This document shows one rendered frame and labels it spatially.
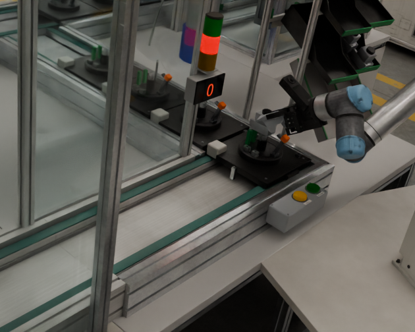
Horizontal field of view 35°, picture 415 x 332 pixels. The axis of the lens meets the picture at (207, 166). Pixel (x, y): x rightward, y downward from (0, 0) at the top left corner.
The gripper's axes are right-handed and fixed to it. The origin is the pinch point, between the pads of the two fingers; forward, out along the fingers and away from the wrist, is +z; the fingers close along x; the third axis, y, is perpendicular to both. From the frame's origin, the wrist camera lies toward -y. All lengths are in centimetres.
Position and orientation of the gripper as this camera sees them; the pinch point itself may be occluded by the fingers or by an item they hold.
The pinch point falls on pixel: (264, 115)
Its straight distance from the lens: 202.0
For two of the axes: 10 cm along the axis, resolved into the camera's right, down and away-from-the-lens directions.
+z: -6.9, 1.5, 7.1
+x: 6.5, -3.0, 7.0
